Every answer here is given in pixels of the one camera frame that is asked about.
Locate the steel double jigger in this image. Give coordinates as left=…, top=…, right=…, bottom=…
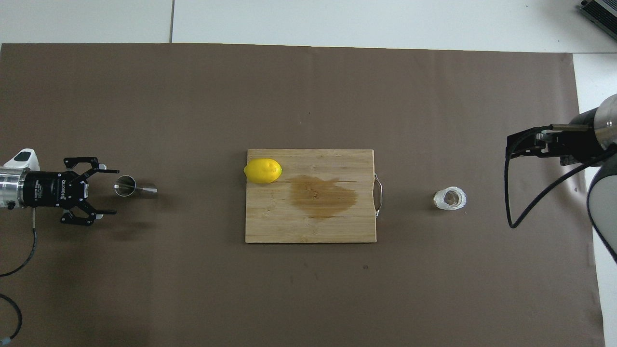
left=114, top=175, right=158, bottom=199

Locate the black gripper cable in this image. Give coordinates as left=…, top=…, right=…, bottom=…
left=504, top=126, right=617, bottom=229
left=0, top=210, right=38, bottom=340

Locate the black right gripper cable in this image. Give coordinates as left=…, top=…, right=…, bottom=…
left=504, top=126, right=617, bottom=229

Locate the wooden cutting board, metal handle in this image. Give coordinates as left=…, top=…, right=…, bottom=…
left=245, top=148, right=384, bottom=244

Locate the clear textured glass cup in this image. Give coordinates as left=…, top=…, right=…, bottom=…
left=433, top=186, right=467, bottom=212

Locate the brown paper table mat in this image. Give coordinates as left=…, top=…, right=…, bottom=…
left=0, top=42, right=605, bottom=347

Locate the yellow lemon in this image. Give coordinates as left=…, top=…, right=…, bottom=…
left=243, top=158, right=283, bottom=184

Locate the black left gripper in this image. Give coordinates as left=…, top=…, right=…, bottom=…
left=24, top=157, right=120, bottom=226

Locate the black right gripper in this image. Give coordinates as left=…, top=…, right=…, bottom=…
left=506, top=126, right=603, bottom=164

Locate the grey ribbed metal device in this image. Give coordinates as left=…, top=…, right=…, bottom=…
left=578, top=0, right=617, bottom=28

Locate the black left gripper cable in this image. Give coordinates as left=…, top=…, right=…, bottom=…
left=0, top=210, right=38, bottom=340

